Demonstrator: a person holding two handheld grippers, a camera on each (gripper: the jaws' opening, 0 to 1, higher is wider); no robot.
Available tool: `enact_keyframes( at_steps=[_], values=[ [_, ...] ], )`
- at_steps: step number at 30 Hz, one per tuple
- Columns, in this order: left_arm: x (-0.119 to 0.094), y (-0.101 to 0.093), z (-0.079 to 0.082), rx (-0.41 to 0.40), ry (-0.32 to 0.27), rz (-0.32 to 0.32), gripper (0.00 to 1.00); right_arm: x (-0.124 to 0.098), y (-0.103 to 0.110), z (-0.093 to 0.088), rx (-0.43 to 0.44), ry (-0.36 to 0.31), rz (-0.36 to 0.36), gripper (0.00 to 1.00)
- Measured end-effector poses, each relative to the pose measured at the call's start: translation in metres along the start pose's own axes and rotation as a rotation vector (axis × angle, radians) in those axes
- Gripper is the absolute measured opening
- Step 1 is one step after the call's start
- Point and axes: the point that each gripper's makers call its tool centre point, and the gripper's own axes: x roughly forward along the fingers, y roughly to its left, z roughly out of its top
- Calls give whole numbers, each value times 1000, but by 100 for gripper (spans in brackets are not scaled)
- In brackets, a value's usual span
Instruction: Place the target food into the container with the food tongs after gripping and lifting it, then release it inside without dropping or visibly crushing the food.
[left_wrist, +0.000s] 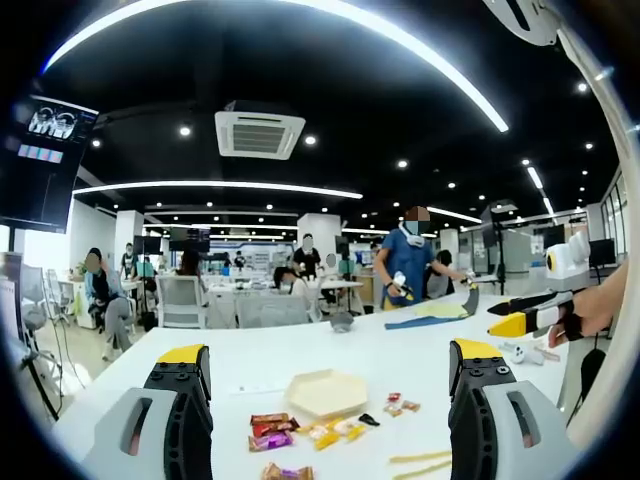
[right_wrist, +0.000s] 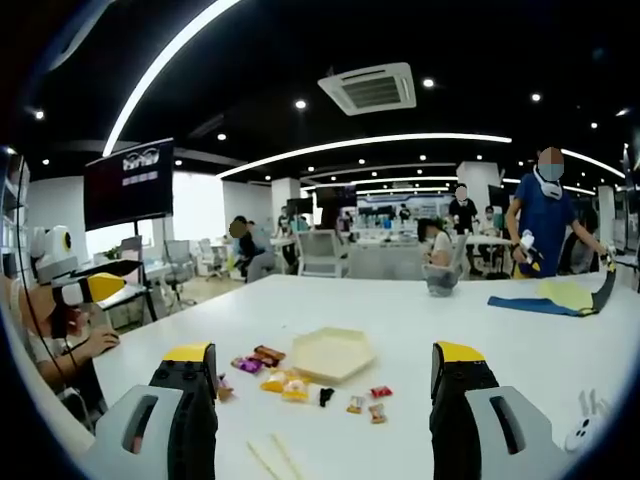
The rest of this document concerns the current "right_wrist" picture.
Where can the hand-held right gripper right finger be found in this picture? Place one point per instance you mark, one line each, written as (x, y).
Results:
(500, 440)

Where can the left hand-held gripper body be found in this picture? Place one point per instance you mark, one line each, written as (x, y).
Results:
(52, 255)

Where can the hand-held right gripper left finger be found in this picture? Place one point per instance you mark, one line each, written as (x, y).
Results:
(150, 435)

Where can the cream food tongs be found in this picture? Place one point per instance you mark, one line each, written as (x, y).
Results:
(280, 457)

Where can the cream hexagonal container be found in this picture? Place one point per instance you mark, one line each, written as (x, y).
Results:
(332, 355)

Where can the person's left hand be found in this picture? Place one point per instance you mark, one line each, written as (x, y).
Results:
(25, 307)

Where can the grey office chair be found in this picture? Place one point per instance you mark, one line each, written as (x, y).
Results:
(322, 252)
(180, 265)
(212, 255)

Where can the black screen on stand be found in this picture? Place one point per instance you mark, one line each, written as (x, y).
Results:
(129, 185)

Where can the white rabbit toy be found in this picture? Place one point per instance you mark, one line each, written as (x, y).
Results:
(585, 427)

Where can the purple snack packet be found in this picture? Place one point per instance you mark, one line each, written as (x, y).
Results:
(247, 364)

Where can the brown orange candy packet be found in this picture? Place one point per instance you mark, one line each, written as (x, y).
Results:
(377, 414)

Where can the red candy packet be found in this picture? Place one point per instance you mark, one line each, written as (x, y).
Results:
(381, 392)

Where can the yellow snack packet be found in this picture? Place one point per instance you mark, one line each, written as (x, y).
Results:
(273, 382)

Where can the blue cloth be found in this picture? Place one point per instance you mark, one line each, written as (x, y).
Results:
(525, 304)

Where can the brown red snack packet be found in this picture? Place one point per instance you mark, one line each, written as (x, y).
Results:
(270, 354)

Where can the orange white candy packet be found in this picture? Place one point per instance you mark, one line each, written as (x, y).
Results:
(356, 405)

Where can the clear yellow bread packet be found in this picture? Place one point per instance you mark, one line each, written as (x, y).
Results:
(296, 390)

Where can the yellow cloth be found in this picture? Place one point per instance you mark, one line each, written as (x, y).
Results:
(567, 294)

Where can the clear plastic cup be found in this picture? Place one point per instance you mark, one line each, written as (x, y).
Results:
(441, 282)

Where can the small black object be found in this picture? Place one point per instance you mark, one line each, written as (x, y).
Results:
(326, 396)

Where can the dark cloth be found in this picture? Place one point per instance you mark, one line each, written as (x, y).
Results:
(607, 292)

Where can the long ceiling strip light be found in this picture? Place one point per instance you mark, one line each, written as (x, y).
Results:
(360, 142)
(160, 65)

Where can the white ceiling air vent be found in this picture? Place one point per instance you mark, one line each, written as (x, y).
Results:
(368, 89)

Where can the white wall shelf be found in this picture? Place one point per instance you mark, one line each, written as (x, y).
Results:
(12, 215)

